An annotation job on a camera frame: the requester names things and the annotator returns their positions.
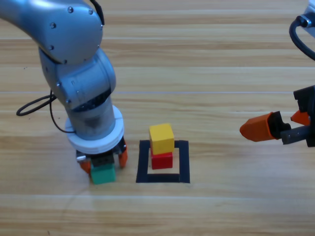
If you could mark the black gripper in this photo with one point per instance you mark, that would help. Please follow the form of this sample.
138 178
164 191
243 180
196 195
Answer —
310 103
103 159

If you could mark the green wooden block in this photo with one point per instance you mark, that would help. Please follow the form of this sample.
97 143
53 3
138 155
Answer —
103 175

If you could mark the red wooden block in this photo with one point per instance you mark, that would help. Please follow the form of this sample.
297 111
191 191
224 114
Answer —
161 162

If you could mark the yellow wooden block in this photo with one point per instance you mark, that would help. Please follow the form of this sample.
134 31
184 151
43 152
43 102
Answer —
161 140

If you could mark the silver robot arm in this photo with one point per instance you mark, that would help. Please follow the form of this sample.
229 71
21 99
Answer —
61 29

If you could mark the black tape square outline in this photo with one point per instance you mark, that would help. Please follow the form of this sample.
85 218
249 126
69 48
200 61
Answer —
142 162

